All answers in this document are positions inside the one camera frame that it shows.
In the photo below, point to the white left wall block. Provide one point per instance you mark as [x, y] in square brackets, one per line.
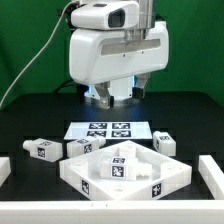
[5, 169]

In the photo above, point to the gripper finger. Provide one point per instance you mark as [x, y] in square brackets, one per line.
[138, 91]
[106, 99]

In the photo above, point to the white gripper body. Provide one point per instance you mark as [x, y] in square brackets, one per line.
[102, 56]

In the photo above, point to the white tag sheet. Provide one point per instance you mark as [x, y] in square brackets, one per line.
[109, 130]

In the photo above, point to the white wall block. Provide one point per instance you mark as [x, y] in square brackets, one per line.
[5, 169]
[212, 175]

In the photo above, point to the white right wall block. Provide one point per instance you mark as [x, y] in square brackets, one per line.
[212, 175]

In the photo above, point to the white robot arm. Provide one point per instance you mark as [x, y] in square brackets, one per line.
[121, 89]

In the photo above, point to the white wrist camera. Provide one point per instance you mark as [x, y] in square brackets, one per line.
[108, 15]

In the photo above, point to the white front wall rail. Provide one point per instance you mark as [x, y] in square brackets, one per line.
[128, 212]

